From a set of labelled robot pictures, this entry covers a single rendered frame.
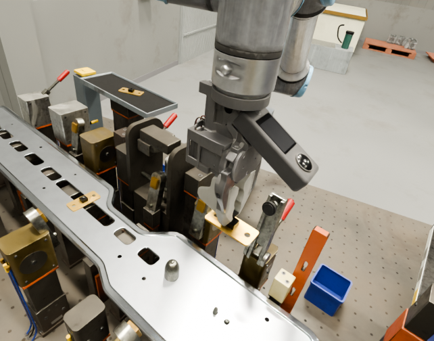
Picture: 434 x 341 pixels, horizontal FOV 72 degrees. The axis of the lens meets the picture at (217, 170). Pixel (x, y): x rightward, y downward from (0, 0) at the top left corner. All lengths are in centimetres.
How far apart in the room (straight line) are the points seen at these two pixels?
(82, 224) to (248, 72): 63
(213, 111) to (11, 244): 55
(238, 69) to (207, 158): 13
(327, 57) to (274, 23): 627
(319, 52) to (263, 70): 625
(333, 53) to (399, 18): 453
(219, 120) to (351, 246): 107
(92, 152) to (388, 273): 115
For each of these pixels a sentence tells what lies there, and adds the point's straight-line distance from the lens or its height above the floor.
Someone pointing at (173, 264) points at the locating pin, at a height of 105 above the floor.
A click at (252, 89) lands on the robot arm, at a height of 148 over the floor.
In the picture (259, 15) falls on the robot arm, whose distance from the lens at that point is 31.
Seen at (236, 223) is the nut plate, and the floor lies 126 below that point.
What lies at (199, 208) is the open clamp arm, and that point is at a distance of 75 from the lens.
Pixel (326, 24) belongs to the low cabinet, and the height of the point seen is 59.
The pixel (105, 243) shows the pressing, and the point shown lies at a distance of 78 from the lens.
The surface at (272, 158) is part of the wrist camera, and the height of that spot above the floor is 141.
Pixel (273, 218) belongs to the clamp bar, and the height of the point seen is 116.
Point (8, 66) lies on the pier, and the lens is 287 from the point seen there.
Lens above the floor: 159
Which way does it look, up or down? 36 degrees down
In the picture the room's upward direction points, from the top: 9 degrees clockwise
